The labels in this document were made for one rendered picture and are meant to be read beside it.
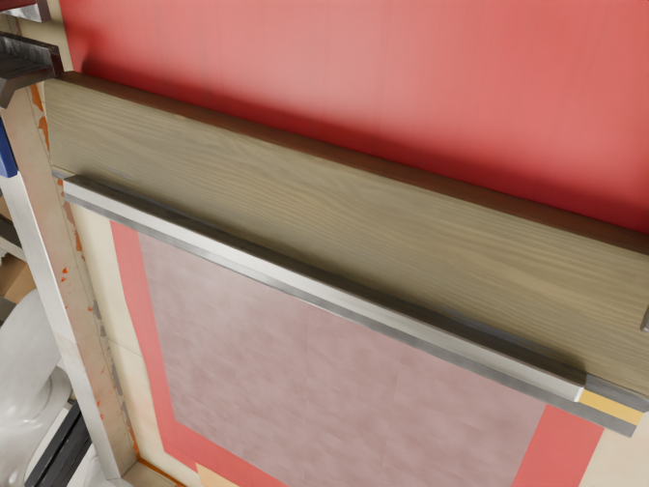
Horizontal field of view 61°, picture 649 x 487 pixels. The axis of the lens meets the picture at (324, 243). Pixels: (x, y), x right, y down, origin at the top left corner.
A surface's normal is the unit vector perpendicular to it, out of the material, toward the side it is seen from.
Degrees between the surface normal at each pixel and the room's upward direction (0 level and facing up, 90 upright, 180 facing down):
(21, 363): 90
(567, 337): 43
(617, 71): 32
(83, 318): 90
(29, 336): 90
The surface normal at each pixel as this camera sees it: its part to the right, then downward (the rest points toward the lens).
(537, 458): -0.50, 0.50
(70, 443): -0.07, -0.36
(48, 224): 0.87, 0.32
